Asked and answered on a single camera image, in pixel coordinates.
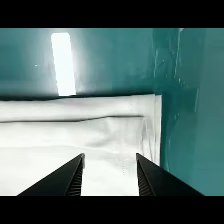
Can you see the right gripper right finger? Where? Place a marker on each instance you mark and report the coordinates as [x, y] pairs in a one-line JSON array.
[[160, 181]]

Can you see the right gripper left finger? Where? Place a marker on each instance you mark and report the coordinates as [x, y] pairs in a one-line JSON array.
[[63, 181]]

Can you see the white garment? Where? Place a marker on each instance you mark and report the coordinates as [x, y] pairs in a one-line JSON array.
[[100, 136]]

